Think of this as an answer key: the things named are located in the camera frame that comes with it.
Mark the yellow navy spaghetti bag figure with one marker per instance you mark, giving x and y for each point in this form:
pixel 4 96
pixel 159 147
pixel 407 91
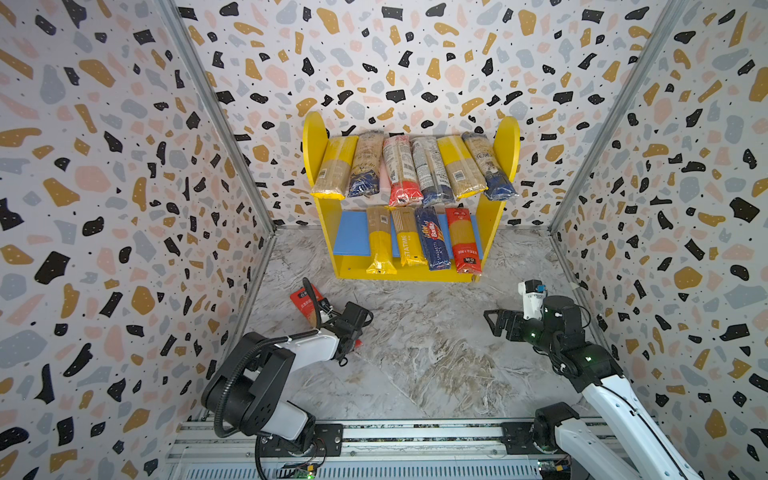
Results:
pixel 499 187

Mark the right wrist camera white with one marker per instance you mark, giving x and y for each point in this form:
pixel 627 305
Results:
pixel 533 293

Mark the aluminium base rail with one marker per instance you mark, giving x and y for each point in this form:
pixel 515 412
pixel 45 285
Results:
pixel 380 449

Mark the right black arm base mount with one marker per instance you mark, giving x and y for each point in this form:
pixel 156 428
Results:
pixel 522 438

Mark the yellow Statime spaghetti bag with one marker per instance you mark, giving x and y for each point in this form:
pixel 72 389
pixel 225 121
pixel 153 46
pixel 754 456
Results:
pixel 408 237

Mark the red ends clear spaghetti bag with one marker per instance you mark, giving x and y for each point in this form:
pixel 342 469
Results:
pixel 404 185

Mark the white label spaghetti bag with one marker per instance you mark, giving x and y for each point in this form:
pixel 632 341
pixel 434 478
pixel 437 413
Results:
pixel 432 177

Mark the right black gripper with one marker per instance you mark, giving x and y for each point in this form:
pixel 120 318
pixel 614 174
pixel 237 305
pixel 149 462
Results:
pixel 512 321

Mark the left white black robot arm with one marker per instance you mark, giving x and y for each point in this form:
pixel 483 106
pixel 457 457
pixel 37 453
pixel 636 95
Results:
pixel 245 392

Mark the clear yellow spaghetti bag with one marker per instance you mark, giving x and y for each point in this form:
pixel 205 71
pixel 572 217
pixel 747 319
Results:
pixel 380 241

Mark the yellow top spaghetti bag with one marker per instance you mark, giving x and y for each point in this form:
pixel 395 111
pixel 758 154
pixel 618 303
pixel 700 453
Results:
pixel 332 180
pixel 463 173

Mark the dark blue spaghetti bag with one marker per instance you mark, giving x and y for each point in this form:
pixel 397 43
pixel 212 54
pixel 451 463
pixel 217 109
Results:
pixel 365 170

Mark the red top spaghetti bag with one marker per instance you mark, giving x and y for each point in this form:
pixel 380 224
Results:
pixel 303 302

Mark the blue Barilla spaghetti box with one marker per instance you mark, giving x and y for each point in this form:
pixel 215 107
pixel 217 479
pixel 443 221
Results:
pixel 432 239

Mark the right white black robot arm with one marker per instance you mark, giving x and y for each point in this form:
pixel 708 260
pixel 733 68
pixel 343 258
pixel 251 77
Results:
pixel 597 377

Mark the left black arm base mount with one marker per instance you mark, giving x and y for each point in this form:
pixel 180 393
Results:
pixel 319 440

